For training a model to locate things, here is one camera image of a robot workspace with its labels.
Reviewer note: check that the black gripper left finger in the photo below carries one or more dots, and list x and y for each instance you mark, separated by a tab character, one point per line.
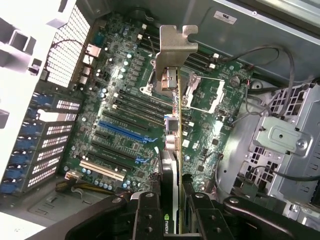
147	220

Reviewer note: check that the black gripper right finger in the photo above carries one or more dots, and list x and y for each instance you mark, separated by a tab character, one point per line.
210	220

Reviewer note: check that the white PCI expansion slot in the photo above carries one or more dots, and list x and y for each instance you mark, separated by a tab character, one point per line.
102	170

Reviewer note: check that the long black expansion slot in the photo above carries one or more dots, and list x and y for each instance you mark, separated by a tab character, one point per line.
125	120
110	161
115	150

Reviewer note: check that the blue expansion slot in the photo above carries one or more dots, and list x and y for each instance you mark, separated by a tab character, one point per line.
120	130

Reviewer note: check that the short black expansion slot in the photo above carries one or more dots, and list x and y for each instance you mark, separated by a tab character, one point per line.
101	135

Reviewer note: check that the black RAM slot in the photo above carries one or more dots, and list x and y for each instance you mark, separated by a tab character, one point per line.
205	51
145	106
205	57
142	112
200	67
202	62
147	101

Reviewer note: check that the silver disk bay cage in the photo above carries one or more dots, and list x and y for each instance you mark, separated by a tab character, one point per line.
282	135

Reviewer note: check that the perforated metal slot cover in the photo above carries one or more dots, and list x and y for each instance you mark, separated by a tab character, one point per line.
67	105
45	170
48	156
55	142
58	129
41	180

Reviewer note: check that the silver socket cover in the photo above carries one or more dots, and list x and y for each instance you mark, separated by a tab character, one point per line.
192	85

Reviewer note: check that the CPU socket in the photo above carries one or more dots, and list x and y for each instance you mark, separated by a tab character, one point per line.
150	75

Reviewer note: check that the green motherboard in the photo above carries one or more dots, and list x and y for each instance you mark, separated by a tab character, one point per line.
125	75

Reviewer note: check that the grey computer tower case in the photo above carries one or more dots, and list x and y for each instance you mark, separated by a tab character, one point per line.
225	30

